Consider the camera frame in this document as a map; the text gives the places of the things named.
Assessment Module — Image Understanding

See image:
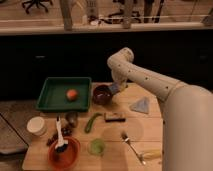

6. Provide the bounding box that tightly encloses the white black dish brush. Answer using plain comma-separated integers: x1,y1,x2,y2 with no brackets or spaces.
55,117,68,153

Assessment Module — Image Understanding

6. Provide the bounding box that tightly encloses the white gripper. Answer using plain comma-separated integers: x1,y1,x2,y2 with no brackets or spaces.
111,70,127,92

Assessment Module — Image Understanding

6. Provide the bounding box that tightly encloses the orange bowl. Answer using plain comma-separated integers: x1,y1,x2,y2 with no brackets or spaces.
48,137,80,171

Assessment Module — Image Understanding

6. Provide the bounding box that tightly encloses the green plastic tray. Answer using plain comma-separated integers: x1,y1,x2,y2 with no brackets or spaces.
36,77,92,112

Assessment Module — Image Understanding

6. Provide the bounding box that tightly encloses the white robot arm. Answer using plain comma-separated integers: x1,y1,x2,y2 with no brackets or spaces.
107,47,213,171

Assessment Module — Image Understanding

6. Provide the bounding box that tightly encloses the dark metal cup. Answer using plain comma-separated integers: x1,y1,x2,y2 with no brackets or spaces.
65,112,78,127

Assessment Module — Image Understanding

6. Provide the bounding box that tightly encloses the dark grape bunch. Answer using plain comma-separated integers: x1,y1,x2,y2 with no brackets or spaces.
46,123,74,147

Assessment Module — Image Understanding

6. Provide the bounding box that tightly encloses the orange fruit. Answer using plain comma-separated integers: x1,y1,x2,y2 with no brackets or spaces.
66,89,78,101

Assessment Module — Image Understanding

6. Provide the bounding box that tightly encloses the yellow banana toy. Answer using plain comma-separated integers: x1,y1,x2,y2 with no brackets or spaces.
142,150,162,160

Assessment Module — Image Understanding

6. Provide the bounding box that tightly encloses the office chair base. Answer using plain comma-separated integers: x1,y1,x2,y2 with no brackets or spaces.
21,0,53,14

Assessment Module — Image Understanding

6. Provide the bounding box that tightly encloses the small green cup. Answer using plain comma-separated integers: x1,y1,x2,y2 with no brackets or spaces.
88,138,105,156

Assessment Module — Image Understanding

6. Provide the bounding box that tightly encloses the metal fork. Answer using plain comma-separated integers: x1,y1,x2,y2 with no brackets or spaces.
121,131,146,166

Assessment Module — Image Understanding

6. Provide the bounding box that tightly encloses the blue triangular cloth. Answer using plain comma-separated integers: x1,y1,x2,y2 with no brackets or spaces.
129,97,149,114

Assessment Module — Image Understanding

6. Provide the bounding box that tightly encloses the purple bowl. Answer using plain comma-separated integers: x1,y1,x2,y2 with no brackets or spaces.
92,85,113,105

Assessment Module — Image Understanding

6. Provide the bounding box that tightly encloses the white cup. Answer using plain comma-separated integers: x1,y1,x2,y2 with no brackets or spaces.
27,116,47,136

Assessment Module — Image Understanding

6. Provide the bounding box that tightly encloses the green cucumber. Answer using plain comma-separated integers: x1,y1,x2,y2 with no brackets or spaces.
84,113,102,134

